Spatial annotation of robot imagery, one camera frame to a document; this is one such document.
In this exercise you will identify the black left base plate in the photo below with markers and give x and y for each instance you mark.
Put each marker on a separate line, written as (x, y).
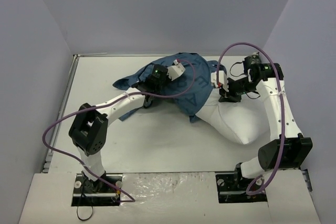
(97, 194)

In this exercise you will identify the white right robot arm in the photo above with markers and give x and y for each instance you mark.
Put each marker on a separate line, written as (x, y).
(250, 64)

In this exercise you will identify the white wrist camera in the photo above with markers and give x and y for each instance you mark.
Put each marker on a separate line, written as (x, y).
(219, 80)
(175, 70)

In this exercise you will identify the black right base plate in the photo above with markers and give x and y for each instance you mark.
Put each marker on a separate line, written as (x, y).
(231, 192)

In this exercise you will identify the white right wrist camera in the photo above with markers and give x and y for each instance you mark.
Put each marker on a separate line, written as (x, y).
(219, 80)

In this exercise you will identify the blue letter print pillowcase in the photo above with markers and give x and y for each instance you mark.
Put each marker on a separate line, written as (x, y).
(195, 82)

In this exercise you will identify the white pillow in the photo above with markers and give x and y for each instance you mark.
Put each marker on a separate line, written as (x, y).
(241, 123)

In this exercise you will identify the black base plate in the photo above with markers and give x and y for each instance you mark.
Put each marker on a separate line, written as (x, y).
(231, 192)
(97, 194)

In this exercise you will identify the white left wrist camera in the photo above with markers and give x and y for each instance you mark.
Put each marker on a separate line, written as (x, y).
(175, 70)

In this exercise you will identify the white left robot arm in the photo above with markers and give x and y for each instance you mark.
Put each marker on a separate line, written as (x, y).
(89, 129)

